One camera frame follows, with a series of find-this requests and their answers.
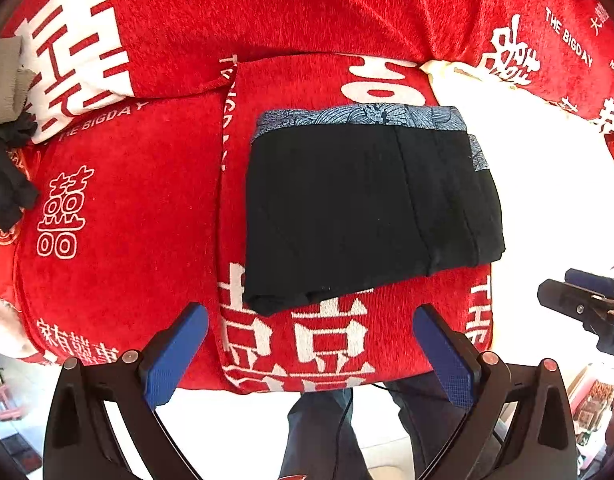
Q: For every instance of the black cloth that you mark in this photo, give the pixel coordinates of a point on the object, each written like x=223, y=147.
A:
x=4, y=180

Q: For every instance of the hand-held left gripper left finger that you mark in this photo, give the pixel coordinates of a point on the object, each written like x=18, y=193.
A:
x=174, y=355

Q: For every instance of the red stool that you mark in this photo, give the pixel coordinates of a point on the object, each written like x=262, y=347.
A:
x=4, y=402

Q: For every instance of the red printed blanket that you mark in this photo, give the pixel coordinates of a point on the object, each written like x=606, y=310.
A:
x=162, y=210

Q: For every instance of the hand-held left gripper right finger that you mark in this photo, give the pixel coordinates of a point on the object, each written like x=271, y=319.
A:
x=444, y=355

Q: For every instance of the person's legs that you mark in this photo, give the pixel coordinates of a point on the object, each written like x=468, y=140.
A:
x=322, y=440

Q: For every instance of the black pants with blue waistband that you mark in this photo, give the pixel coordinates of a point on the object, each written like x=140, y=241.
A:
x=357, y=210

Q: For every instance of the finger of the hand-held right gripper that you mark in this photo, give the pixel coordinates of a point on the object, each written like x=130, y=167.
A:
x=567, y=300
x=594, y=280

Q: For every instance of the grey cloth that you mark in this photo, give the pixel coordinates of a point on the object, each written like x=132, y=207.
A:
x=7, y=85

